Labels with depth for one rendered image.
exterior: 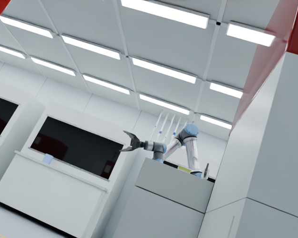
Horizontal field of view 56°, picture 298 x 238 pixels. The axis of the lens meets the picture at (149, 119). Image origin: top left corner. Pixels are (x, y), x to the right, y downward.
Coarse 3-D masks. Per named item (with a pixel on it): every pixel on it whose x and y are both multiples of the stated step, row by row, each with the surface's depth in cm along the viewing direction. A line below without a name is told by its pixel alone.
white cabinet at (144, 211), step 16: (144, 192) 131; (128, 208) 128; (144, 208) 128; (160, 208) 128; (176, 208) 127; (128, 224) 126; (144, 224) 125; (160, 224) 125; (176, 224) 125; (192, 224) 124
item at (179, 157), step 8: (176, 152) 481; (184, 152) 480; (168, 160) 476; (176, 160) 476; (184, 160) 475; (200, 160) 473; (208, 160) 473; (176, 168) 470; (200, 168) 468; (208, 168) 468; (216, 168) 467; (208, 176) 462; (216, 176) 462
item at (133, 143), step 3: (132, 138) 210; (135, 138) 206; (138, 138) 207; (132, 141) 206; (147, 141) 209; (132, 144) 205; (135, 144) 206; (144, 144) 209; (147, 144) 207; (135, 147) 206; (144, 147) 210
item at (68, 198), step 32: (64, 128) 508; (96, 128) 505; (32, 160) 467; (64, 160) 486; (96, 160) 483; (128, 160) 511; (0, 192) 450; (32, 192) 447; (64, 192) 444; (96, 192) 442; (64, 224) 427; (96, 224) 447
